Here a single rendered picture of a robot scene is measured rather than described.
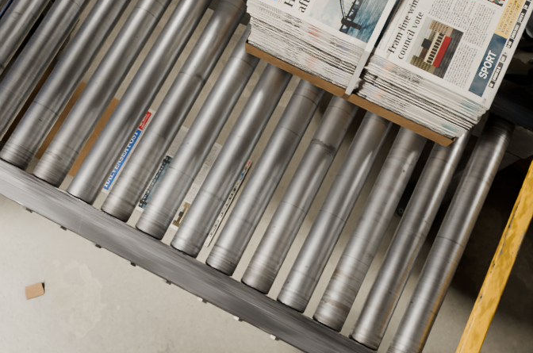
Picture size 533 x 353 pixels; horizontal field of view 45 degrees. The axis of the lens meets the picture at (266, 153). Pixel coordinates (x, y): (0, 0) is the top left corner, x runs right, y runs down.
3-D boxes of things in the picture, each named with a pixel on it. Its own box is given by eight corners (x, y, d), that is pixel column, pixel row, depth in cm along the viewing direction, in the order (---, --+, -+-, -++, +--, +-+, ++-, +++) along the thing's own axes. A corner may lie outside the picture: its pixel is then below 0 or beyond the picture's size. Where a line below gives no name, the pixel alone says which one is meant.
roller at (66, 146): (189, -23, 121) (188, -37, 116) (58, 197, 110) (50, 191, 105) (166, -34, 122) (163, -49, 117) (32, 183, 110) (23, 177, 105)
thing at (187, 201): (252, 160, 190) (253, 159, 189) (207, 247, 183) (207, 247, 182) (142, 105, 193) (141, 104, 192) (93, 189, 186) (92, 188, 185)
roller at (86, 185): (220, -8, 121) (220, -22, 116) (91, 214, 109) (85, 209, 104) (197, -20, 121) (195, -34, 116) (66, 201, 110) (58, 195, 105)
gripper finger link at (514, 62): (485, 48, 108) (539, 47, 109) (473, 62, 114) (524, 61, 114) (487, 66, 108) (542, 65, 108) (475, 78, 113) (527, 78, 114)
